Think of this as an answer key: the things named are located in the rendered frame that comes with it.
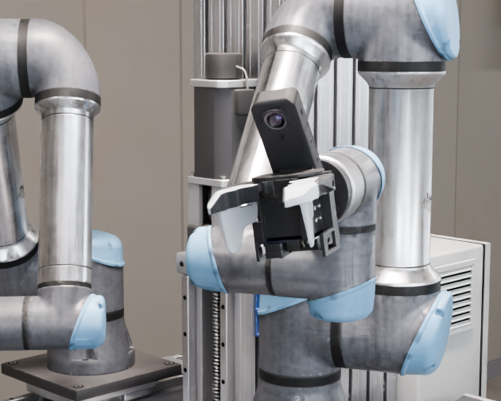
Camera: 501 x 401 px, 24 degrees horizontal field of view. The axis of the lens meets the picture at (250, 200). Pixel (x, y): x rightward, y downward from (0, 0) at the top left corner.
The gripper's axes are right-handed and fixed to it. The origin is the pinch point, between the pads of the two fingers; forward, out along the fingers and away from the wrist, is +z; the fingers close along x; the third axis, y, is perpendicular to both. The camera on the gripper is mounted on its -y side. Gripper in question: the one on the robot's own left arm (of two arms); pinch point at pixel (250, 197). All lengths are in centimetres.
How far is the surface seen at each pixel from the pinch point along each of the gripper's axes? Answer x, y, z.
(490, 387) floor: 57, 140, -425
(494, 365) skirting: 57, 134, -442
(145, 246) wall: 137, 38, -255
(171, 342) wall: 138, 74, -265
